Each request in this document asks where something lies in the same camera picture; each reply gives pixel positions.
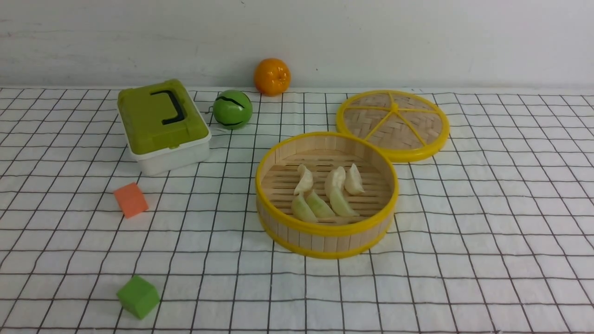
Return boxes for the white dumpling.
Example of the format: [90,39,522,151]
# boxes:
[344,163,365,195]
[293,164,314,195]
[324,166,346,198]

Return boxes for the white dumpling front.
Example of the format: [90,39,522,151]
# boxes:
[324,166,346,198]

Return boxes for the green dumpling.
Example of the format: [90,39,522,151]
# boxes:
[291,193,318,223]
[305,190,336,218]
[328,187,359,217]

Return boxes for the bamboo steamer tray yellow rim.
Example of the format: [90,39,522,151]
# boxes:
[254,132,399,259]

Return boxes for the bamboo steamer lid yellow rim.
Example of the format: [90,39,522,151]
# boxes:
[336,90,450,163]

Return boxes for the green toy watermelon ball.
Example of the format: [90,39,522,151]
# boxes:
[213,90,253,129]

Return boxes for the orange toy fruit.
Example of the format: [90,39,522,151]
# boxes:
[254,58,291,96]

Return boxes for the green lid storage box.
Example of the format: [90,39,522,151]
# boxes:
[117,79,212,176]

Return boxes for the orange foam cube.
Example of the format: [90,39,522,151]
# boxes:
[113,182,149,218]

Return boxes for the green foam cube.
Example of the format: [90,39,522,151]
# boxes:
[116,275,161,320]

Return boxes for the white grid tablecloth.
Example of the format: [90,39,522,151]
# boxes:
[0,87,594,334]

